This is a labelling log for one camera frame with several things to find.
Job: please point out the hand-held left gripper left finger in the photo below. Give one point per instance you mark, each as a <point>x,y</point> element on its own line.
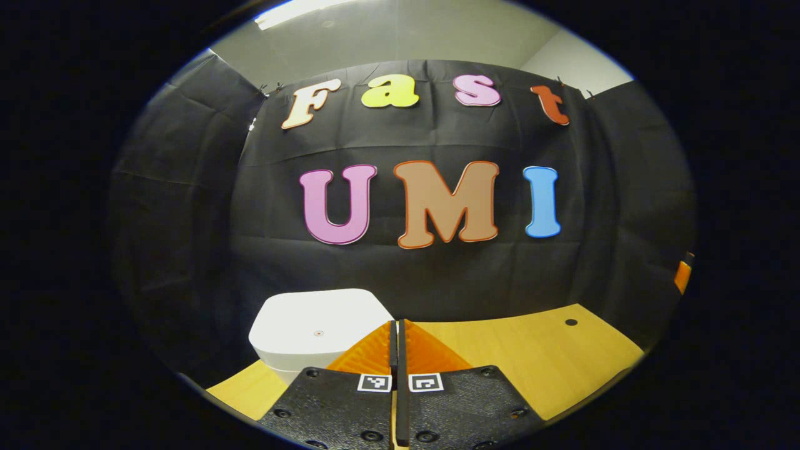
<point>331,406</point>

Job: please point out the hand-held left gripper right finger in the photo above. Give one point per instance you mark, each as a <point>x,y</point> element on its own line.
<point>465,406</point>

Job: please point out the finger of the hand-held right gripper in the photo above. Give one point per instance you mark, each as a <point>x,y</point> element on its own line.
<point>683,275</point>

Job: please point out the white desktop garbage bin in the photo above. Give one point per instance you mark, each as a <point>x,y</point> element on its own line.
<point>312,325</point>

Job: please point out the black backdrop cloth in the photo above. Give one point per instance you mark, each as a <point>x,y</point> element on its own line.
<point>437,281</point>

